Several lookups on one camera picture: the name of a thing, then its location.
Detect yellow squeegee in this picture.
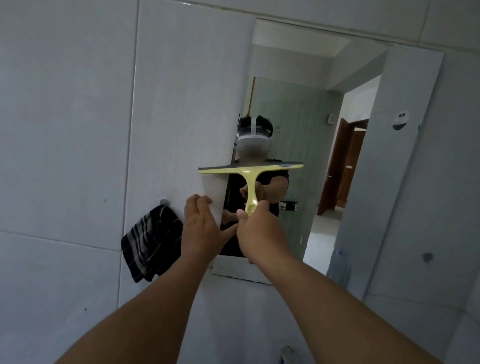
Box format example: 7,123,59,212
197,161,305,217

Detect person's right forearm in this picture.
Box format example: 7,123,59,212
254,243,443,364

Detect person's left forearm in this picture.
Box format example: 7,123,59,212
56,247,211,364

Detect black striped cloth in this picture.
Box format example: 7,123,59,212
120,204,185,284

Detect person's right hand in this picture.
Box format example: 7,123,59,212
236,199,292,265

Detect rectangular wall mirror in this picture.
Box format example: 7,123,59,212
211,16,446,302

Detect person's left hand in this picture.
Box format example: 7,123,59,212
180,194,239,260

